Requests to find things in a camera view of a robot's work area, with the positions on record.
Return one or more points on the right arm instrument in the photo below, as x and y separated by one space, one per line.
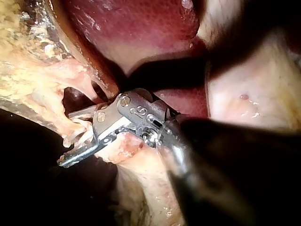
131 110

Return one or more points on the right arm instrument jaw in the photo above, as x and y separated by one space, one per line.
80 156
82 112

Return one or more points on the dark right arm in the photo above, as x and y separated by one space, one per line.
235 179

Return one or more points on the thin tube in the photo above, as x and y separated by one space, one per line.
90 88
105 90

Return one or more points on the gallbladder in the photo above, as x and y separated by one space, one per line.
26 70

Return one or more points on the pale fatty tissue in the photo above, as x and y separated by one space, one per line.
216 16
258 89
145 183

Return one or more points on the dark red liver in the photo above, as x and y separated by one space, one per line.
141 35

